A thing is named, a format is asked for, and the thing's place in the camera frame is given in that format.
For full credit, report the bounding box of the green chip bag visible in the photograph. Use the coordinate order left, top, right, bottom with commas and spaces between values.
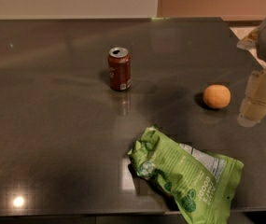
128, 127, 244, 224

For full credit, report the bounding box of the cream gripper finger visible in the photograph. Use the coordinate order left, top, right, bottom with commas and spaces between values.
237, 27, 259, 50
237, 68, 266, 127

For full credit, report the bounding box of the orange fruit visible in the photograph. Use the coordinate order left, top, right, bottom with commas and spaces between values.
203, 85, 231, 109

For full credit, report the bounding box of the red coke can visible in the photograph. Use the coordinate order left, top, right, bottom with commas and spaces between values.
108, 47, 132, 91

